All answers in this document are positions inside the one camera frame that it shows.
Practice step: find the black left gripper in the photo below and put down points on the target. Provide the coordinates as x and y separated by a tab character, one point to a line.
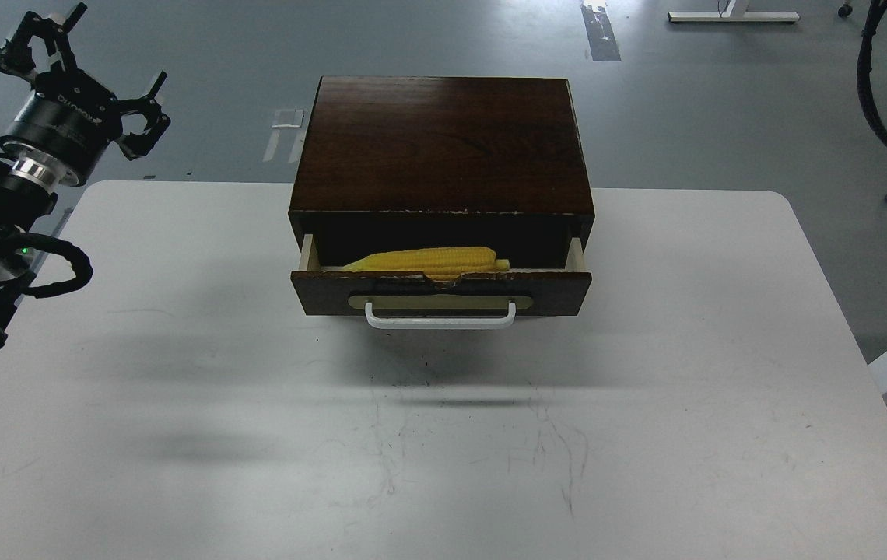
68	115

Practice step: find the white table leg base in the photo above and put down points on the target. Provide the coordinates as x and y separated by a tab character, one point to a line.
734	12

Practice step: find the yellow corn cob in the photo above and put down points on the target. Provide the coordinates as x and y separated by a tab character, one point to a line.
438	263

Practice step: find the wooden drawer with white handle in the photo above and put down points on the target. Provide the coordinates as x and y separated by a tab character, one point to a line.
410	300

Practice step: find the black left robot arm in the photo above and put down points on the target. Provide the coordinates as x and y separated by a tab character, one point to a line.
32	264

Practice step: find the dark wooden drawer cabinet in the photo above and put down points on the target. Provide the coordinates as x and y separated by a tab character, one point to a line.
395	162

